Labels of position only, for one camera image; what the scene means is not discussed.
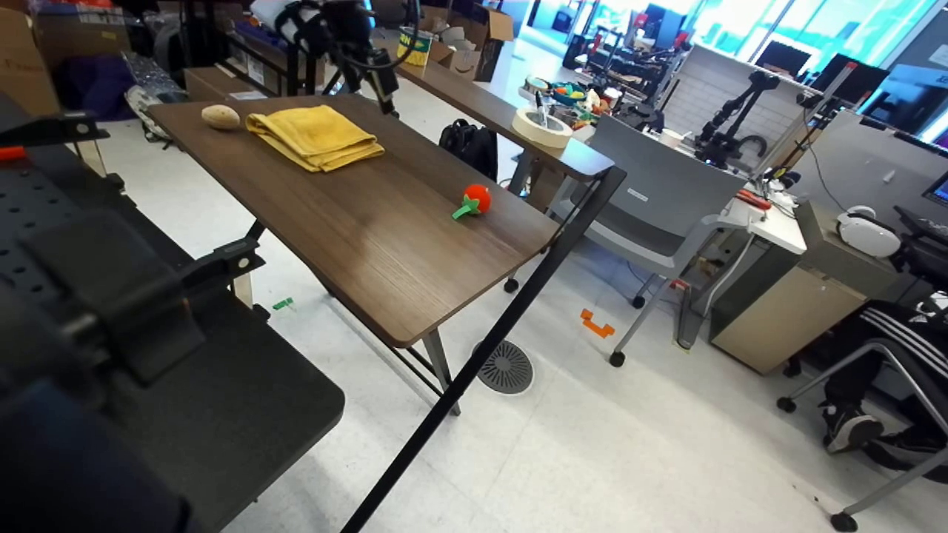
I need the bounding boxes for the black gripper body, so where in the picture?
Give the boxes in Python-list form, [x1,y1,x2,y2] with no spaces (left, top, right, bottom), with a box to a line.
[293,0,387,64]

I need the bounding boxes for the yellow towel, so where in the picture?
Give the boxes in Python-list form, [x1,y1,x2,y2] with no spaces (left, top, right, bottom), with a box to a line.
[243,102,388,176]

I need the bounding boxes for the beige toy egg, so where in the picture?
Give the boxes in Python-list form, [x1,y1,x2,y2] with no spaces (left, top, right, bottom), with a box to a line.
[200,99,247,133]

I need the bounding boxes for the yellow green tin can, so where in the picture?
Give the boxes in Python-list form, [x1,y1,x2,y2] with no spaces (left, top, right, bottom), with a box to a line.
[397,25,438,70]

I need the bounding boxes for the brown wooden desk black legs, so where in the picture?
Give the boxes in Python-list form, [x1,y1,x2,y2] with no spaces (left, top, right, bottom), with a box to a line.
[338,39,631,533]

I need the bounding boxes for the black backpack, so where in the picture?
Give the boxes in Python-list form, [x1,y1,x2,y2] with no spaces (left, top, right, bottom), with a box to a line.
[435,114,502,185]

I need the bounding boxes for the red toy vegetable green stem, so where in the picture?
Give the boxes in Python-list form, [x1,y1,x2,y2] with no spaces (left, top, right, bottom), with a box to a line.
[450,179,496,225]

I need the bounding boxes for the white tape roll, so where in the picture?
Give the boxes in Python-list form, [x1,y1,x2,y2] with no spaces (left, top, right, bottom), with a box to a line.
[509,102,576,153]

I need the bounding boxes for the grey keyboard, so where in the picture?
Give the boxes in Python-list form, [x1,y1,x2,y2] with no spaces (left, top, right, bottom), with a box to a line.
[118,52,194,111]

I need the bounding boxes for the grey plastic chair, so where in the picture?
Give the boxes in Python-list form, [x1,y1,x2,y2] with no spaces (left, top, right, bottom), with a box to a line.
[551,114,757,369]

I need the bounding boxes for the round grey floor disc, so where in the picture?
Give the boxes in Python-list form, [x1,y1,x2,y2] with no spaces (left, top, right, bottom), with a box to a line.
[474,341,538,397]

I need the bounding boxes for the large cardboard box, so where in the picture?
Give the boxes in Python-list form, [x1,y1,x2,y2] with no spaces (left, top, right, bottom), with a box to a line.
[0,9,65,123]

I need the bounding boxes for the beige filing cabinet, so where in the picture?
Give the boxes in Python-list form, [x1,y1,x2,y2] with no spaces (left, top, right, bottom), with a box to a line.
[708,261,875,378]

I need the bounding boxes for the white headset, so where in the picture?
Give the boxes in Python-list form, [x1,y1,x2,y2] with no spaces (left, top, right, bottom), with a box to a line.
[835,201,909,261]

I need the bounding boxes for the office chair with black jacket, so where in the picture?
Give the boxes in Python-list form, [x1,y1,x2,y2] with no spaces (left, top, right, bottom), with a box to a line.
[773,293,948,533]

